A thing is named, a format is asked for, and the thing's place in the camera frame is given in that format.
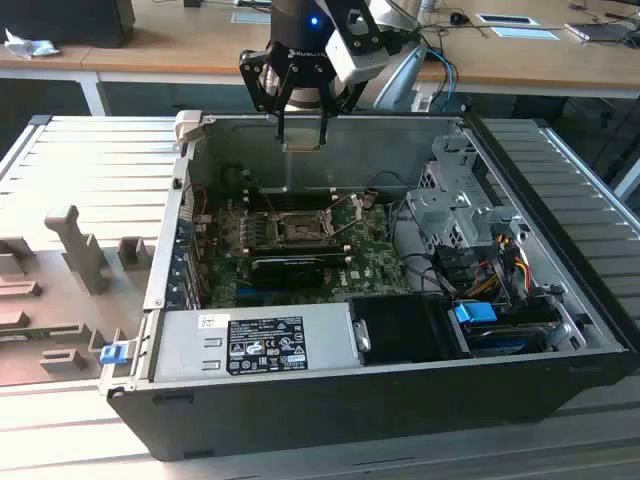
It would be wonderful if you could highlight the grey laptop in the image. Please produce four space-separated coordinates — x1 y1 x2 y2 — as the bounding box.
564 21 632 45

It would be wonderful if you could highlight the white desk cable hatch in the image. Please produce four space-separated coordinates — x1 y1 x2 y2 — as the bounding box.
474 12 542 27
491 25 564 42

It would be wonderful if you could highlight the wire locking lever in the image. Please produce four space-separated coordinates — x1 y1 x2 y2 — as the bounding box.
335 207 385 237
258 186 279 220

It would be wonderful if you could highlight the black open PC case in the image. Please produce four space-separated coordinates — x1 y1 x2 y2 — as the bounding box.
97 108 640 464

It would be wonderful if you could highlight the wooden desk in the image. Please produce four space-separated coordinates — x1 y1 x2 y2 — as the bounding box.
0 0 640 119

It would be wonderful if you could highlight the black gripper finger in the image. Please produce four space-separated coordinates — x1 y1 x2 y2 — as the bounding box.
318 79 372 147
238 40 297 147

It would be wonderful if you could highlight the grey parts rack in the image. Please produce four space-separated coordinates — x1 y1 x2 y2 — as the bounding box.
0 203 157 387

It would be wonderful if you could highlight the silver drive cage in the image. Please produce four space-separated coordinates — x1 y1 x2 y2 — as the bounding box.
404 130 534 254

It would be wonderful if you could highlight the metal socket cover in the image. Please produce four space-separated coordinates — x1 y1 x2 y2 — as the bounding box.
322 192 365 238

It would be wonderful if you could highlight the yellow and red wire bundle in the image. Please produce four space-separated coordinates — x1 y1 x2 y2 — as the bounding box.
469 234 534 301

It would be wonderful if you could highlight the crumpled white paper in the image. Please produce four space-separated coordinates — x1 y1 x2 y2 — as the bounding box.
3 27 62 61

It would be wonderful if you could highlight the black computer box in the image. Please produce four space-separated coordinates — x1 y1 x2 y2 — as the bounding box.
0 0 137 49

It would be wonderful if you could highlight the green motherboard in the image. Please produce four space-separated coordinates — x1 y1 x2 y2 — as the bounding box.
199 197 416 309

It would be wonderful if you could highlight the black graphics card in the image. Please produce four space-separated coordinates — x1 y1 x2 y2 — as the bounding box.
248 254 325 290

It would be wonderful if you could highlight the beige case latch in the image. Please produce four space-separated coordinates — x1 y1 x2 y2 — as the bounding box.
173 109 205 147

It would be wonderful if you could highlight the silver power supply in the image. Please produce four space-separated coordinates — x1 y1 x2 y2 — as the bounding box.
149 302 362 385

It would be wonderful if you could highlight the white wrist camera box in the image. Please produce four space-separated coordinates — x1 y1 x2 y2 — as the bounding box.
324 0 399 84

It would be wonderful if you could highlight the blue cable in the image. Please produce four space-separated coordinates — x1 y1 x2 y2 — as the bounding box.
424 44 461 101

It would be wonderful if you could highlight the CPU socket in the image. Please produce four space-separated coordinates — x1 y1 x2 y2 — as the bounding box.
264 207 335 242

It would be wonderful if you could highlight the CPU with silver top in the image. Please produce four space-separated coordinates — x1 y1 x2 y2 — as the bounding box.
281 128 322 153

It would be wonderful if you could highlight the hard disk in blue carrier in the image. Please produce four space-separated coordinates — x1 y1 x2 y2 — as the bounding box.
448 298 559 359

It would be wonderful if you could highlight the grey desk cable hatch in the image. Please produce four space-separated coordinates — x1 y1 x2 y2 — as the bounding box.
231 9 274 26

